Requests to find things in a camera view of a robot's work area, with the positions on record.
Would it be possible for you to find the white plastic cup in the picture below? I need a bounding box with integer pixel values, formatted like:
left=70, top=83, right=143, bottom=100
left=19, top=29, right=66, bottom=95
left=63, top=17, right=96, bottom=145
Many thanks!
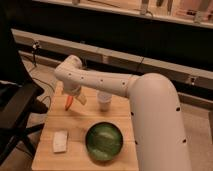
left=97, top=91, right=112, bottom=111

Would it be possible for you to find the black office chair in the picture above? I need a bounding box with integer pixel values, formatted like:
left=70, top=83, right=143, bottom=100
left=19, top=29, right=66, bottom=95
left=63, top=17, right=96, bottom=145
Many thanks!
left=0, top=79, right=50, bottom=167

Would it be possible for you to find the white folded cloth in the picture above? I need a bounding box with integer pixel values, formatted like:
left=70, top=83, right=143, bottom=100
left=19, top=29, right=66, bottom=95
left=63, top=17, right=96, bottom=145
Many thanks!
left=53, top=130, right=68, bottom=153

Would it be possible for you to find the black floor cable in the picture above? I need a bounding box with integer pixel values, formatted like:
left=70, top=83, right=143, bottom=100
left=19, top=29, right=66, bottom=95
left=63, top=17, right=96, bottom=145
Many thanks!
left=30, top=77, right=56, bottom=109

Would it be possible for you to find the orange red pepper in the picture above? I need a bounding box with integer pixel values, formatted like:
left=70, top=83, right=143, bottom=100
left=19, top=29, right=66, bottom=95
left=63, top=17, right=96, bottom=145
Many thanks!
left=65, top=96, right=73, bottom=111

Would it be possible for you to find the green ceramic bowl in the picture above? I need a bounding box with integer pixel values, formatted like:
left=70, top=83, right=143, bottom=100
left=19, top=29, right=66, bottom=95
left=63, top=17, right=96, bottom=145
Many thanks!
left=85, top=122, right=123, bottom=162

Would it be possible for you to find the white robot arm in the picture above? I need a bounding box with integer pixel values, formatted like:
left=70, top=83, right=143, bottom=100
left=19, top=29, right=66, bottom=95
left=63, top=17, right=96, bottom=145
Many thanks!
left=55, top=55, right=192, bottom=171

